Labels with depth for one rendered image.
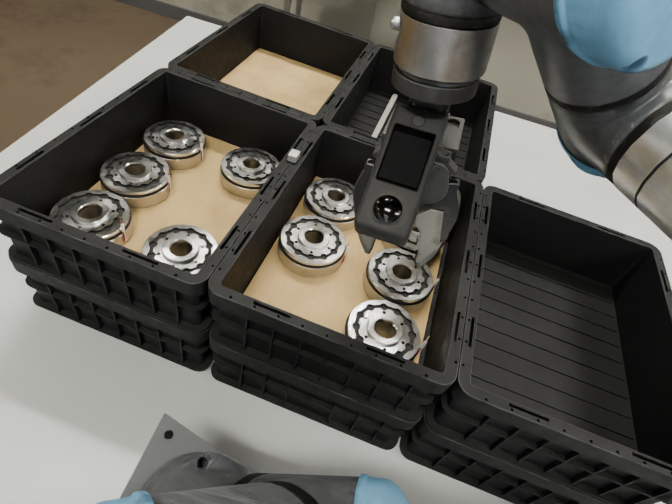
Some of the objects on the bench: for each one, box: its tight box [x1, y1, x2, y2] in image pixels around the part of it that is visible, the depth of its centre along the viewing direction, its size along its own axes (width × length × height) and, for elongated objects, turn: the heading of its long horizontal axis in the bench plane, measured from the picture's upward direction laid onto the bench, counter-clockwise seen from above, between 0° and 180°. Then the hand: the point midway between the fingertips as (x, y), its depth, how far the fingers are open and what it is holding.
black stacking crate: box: [8, 254, 215, 371], centre depth 77 cm, size 40×30×12 cm
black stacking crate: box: [399, 405, 610, 504], centre depth 73 cm, size 40×30×12 cm
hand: (393, 255), depth 49 cm, fingers open, 5 cm apart
